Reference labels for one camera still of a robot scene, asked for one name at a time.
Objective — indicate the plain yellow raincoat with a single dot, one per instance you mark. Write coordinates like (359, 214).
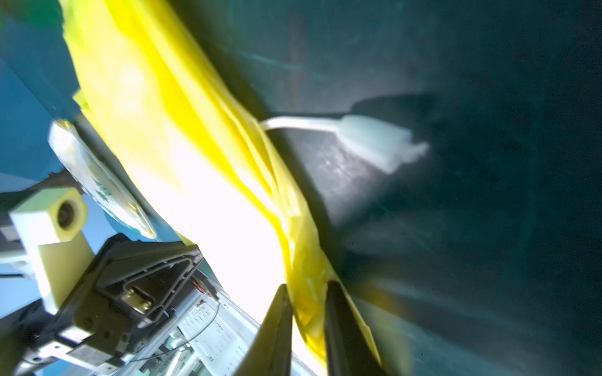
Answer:
(199, 158)

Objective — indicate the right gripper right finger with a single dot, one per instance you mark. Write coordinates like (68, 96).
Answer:
(346, 348)

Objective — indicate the aluminium front rail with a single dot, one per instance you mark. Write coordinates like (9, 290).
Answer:
(213, 336)

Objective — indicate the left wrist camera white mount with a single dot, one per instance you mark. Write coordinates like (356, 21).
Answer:
(49, 224)

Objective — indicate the white green dinosaur raincoat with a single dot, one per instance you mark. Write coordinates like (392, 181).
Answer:
(97, 180)

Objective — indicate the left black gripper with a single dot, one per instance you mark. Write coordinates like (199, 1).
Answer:
(121, 302)

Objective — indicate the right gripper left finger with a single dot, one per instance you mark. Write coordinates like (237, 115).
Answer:
(273, 343)

